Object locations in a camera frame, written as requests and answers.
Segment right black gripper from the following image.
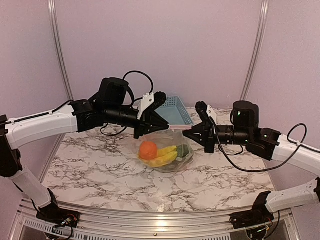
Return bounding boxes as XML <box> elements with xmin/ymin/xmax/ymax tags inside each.
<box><xmin>183</xmin><ymin>120</ymin><xmax>252</xmax><ymax>154</ymax></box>

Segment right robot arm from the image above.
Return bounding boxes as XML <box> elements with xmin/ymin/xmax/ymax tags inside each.
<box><xmin>183</xmin><ymin>100</ymin><xmax>320</xmax><ymax>224</ymax></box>

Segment orange fake fruit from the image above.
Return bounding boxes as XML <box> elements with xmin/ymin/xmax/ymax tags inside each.
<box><xmin>138</xmin><ymin>141</ymin><xmax>158</xmax><ymax>161</ymax></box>

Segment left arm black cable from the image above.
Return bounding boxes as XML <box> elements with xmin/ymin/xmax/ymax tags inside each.
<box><xmin>99</xmin><ymin>70</ymin><xmax>155</xmax><ymax>137</ymax></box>

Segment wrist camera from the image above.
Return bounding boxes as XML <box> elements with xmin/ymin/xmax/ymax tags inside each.
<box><xmin>195</xmin><ymin>101</ymin><xmax>218</xmax><ymax>123</ymax></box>
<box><xmin>137</xmin><ymin>91</ymin><xmax>167</xmax><ymax>120</ymax></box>

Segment clear zip top bag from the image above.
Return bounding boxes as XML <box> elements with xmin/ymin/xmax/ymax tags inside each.
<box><xmin>134</xmin><ymin>129</ymin><xmax>194</xmax><ymax>173</ymax></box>

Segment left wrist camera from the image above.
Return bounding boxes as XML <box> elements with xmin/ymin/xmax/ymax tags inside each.
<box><xmin>137</xmin><ymin>91</ymin><xmax>167</xmax><ymax>120</ymax></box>

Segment green fake vegetable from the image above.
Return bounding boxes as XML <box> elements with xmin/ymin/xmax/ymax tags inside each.
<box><xmin>175</xmin><ymin>144</ymin><xmax>194</xmax><ymax>163</ymax></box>

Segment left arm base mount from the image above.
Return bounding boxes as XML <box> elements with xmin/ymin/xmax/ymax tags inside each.
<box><xmin>36</xmin><ymin>188</ymin><xmax>80</xmax><ymax>228</ymax></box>

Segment light blue plastic basket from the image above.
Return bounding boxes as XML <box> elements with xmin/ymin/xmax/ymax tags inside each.
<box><xmin>156</xmin><ymin>96</ymin><xmax>194</xmax><ymax>126</ymax></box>

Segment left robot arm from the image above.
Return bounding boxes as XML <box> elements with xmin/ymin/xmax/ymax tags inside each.
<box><xmin>0</xmin><ymin>77</ymin><xmax>169</xmax><ymax>223</ymax></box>

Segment yellow fake bananas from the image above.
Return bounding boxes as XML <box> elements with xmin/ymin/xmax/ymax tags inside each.
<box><xmin>145</xmin><ymin>145</ymin><xmax>178</xmax><ymax>168</ymax></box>

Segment right aluminium corner post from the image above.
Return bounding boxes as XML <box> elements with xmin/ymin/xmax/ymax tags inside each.
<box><xmin>240</xmin><ymin>0</ymin><xmax>270</xmax><ymax>101</ymax></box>

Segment left aluminium corner post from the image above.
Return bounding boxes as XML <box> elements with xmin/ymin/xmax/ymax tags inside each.
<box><xmin>47</xmin><ymin>0</ymin><xmax>74</xmax><ymax>100</ymax></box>

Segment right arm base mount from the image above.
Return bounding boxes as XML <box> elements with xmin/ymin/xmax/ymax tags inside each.
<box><xmin>229</xmin><ymin>191</ymin><xmax>275</xmax><ymax>229</ymax></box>

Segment aluminium corner post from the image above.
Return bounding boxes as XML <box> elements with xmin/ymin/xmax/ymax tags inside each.
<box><xmin>47</xmin><ymin>0</ymin><xmax>74</xmax><ymax>100</ymax></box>
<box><xmin>240</xmin><ymin>0</ymin><xmax>270</xmax><ymax>101</ymax></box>

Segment aluminium front rail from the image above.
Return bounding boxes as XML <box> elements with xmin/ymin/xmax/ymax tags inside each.
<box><xmin>7</xmin><ymin>199</ymin><xmax>301</xmax><ymax>240</ymax></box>

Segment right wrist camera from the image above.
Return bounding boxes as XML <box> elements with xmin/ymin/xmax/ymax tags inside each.
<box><xmin>195</xmin><ymin>101</ymin><xmax>218</xmax><ymax>123</ymax></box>

